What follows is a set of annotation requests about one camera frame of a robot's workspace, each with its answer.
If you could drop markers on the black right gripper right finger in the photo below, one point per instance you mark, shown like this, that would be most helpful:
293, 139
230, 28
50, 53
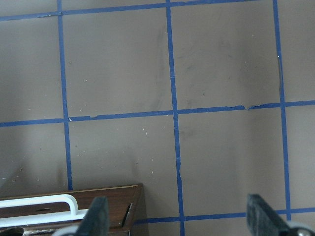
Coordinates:
262, 220

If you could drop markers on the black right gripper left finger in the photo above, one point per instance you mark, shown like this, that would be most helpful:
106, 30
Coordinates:
96, 220

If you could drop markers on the white drawer handle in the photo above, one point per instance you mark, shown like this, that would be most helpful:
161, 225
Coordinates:
41, 210

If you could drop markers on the wooden drawer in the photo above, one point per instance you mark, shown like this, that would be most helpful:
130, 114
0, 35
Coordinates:
126, 207

